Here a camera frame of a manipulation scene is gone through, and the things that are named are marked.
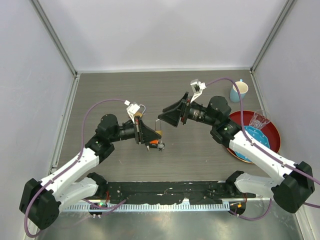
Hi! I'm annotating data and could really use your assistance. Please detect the blue dotted plate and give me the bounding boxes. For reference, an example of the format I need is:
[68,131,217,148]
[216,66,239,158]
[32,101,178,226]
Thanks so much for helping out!
[230,125,271,164]

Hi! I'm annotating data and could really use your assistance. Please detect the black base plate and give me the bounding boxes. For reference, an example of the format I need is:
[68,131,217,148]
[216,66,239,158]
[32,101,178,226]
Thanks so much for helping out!
[77,180,256,206]

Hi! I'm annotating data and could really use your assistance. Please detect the red round tray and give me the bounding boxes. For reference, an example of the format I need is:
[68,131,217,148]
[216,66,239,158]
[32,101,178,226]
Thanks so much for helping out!
[227,110,281,160]

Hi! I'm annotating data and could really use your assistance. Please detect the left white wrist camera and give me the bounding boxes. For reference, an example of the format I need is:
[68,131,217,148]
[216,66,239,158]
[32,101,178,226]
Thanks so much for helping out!
[124,100,142,123]

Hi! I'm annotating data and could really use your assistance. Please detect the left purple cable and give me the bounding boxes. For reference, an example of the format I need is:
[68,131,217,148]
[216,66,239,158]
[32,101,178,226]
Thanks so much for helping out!
[23,98,130,238]

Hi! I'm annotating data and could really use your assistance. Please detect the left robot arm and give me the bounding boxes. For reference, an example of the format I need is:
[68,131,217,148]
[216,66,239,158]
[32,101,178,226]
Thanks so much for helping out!
[19,114,161,230]

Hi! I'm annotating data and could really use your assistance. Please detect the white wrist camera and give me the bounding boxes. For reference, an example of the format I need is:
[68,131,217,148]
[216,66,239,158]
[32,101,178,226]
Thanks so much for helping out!
[124,100,142,123]
[190,79,207,103]

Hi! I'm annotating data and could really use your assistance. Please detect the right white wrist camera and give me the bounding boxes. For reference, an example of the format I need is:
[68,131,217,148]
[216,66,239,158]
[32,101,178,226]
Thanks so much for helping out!
[190,79,207,103]

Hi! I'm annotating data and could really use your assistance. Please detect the orange black padlock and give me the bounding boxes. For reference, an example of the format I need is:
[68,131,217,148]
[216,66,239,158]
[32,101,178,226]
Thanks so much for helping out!
[147,139,161,149]

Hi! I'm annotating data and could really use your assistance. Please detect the large brass padlock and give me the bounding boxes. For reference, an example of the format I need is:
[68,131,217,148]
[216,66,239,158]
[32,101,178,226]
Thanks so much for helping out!
[135,104,146,118]

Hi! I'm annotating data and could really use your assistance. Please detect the white slotted cable duct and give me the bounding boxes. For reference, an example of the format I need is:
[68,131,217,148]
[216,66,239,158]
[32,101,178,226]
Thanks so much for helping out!
[64,200,230,213]

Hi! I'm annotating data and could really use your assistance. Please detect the light blue mug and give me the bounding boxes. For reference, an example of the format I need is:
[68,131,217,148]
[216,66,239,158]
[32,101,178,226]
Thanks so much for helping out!
[229,79,249,103]

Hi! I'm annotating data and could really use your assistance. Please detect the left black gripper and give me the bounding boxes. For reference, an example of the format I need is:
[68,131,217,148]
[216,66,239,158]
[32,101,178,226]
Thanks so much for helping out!
[109,115,161,144]

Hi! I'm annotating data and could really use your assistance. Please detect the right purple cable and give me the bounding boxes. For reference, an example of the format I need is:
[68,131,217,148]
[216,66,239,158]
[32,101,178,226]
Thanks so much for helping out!
[204,76,320,221]

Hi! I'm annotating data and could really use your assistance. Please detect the small brass padlock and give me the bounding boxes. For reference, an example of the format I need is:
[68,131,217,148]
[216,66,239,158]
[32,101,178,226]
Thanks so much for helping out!
[154,119,163,136]

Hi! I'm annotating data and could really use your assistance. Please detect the purple cable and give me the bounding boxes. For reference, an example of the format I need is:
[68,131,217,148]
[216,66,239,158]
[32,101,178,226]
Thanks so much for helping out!
[23,98,130,238]
[204,76,320,221]

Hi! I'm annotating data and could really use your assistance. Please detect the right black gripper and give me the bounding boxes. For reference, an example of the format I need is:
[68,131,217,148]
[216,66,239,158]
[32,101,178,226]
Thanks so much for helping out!
[158,92,218,128]

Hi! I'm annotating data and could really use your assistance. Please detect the clear drinking glass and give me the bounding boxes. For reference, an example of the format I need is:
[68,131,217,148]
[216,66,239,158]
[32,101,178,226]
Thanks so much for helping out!
[249,109,271,130]

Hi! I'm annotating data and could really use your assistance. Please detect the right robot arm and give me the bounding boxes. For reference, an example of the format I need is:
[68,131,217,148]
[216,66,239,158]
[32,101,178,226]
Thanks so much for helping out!
[158,92,315,214]

